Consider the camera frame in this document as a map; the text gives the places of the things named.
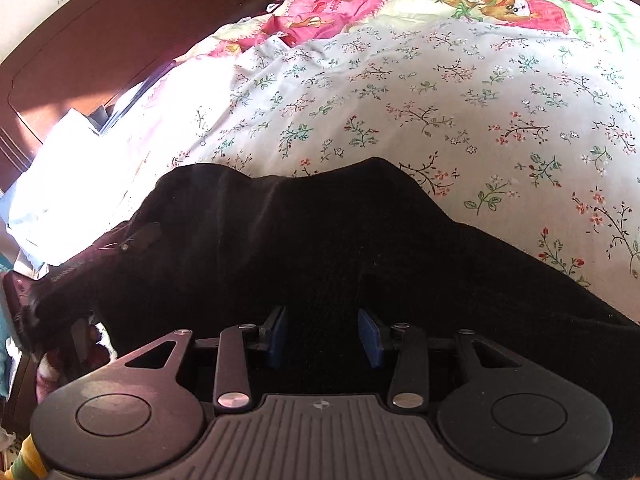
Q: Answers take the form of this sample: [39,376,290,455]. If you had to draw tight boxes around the black pants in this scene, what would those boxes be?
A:
[89,158,639,479]

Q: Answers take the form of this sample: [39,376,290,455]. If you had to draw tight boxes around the dark wooden headboard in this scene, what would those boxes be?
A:
[1,0,276,188]

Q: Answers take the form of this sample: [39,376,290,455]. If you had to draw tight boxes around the floral bed quilt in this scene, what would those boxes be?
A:
[1,0,639,318]

